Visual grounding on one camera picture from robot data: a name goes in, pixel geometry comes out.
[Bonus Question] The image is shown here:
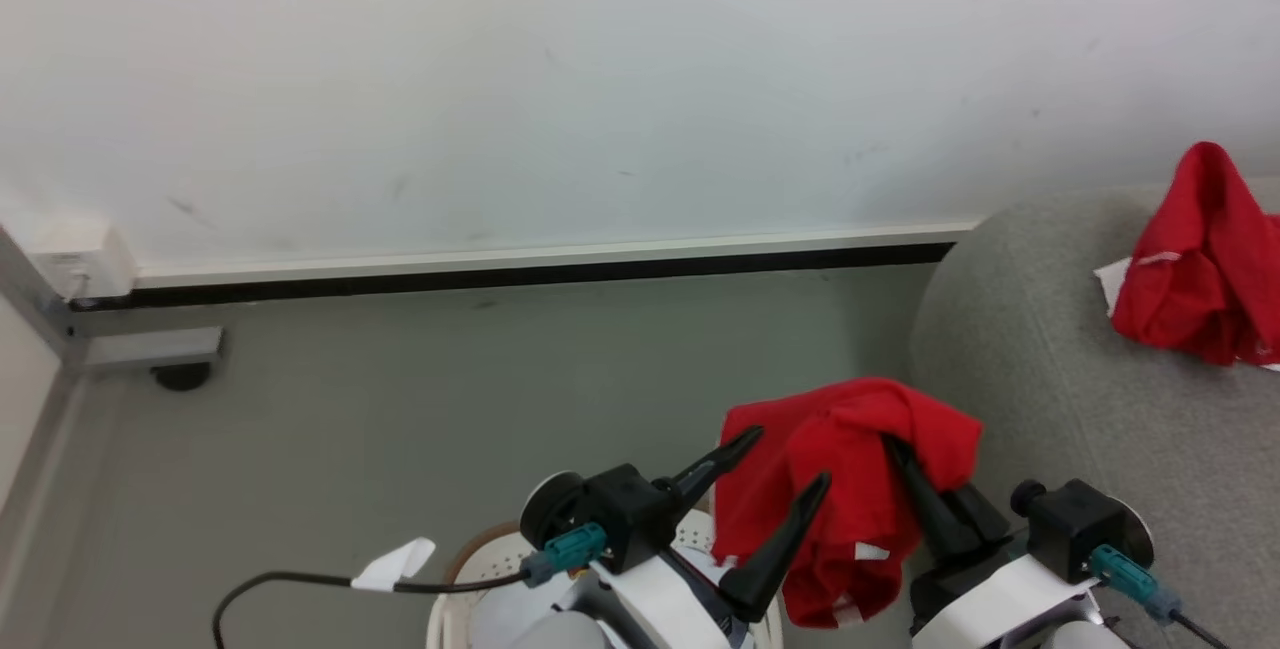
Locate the white paper cable tag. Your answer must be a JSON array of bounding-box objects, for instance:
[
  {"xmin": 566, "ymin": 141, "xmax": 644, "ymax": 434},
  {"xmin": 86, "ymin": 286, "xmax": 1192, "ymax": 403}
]
[{"xmin": 350, "ymin": 537, "xmax": 437, "ymax": 592}]

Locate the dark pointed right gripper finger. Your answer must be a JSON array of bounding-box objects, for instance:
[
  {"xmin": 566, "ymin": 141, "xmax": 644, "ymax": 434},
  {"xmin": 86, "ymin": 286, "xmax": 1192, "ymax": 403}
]
[{"xmin": 880, "ymin": 434, "xmax": 986, "ymax": 560}]

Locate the white laundry basket brown rim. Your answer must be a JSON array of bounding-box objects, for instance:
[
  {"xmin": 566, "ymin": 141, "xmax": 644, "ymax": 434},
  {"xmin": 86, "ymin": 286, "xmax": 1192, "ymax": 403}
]
[{"xmin": 425, "ymin": 514, "xmax": 786, "ymax": 649}]

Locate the black cable teal plug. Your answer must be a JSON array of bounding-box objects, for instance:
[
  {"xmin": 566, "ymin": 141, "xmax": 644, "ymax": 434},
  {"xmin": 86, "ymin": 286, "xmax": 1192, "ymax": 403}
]
[
  {"xmin": 212, "ymin": 522, "xmax": 609, "ymax": 649},
  {"xmin": 1088, "ymin": 544, "xmax": 1236, "ymax": 649}
]

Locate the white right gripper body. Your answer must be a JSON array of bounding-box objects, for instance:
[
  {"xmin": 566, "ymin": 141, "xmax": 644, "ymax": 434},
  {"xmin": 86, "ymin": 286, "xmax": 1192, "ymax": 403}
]
[{"xmin": 905, "ymin": 484, "xmax": 1106, "ymax": 649}]

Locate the white wall socket box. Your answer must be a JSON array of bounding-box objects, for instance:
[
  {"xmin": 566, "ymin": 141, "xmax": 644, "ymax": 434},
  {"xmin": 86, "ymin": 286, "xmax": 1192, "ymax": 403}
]
[{"xmin": 25, "ymin": 219, "xmax": 138, "ymax": 302}]

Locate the red cloth garment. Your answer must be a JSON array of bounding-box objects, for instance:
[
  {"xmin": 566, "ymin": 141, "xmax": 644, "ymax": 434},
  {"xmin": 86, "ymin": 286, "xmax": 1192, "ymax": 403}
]
[
  {"xmin": 1095, "ymin": 141, "xmax": 1280, "ymax": 370},
  {"xmin": 712, "ymin": 377, "xmax": 984, "ymax": 630}
]

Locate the white and black baseboard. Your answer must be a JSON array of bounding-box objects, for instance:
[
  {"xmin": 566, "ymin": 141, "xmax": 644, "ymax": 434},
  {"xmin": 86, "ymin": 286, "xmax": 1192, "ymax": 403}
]
[{"xmin": 70, "ymin": 222, "xmax": 976, "ymax": 312}]

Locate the grey fabric sofa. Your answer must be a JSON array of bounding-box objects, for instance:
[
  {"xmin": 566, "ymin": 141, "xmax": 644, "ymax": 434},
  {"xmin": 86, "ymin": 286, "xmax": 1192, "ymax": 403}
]
[{"xmin": 908, "ymin": 177, "xmax": 1280, "ymax": 649}]

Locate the black round caster foot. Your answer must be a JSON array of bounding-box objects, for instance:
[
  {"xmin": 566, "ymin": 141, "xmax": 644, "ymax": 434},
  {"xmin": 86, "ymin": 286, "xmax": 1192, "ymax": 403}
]
[{"xmin": 152, "ymin": 361, "xmax": 213, "ymax": 392}]

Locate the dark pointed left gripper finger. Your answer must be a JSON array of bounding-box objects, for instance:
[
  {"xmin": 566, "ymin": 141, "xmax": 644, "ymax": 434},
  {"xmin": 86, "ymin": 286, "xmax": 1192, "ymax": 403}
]
[
  {"xmin": 655, "ymin": 426, "xmax": 766, "ymax": 520},
  {"xmin": 718, "ymin": 472, "xmax": 833, "ymax": 625}
]

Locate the grey metal frame post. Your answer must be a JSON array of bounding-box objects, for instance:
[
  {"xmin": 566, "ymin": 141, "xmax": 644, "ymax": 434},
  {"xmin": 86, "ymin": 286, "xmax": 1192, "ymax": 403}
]
[{"xmin": 0, "ymin": 224, "xmax": 223, "ymax": 375}]

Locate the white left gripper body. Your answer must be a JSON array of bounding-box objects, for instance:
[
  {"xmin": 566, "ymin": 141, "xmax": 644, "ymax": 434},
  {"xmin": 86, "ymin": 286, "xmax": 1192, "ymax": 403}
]
[{"xmin": 555, "ymin": 547, "xmax": 766, "ymax": 649}]

